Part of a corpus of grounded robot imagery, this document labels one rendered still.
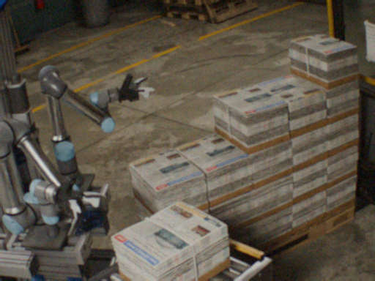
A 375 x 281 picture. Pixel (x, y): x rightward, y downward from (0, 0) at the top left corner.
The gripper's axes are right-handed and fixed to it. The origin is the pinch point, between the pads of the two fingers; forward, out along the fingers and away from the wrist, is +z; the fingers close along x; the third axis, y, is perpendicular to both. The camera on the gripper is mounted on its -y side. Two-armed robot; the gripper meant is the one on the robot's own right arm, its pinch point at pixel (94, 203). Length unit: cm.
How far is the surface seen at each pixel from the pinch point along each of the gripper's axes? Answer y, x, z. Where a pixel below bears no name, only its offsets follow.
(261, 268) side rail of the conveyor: 38, -44, 49
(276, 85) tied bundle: -5, -168, -5
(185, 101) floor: 77, -352, -196
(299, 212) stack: 73, -163, 17
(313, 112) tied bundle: 6, -165, 22
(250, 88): -4, -157, -17
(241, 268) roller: 39, -42, 40
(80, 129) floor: 90, -258, -263
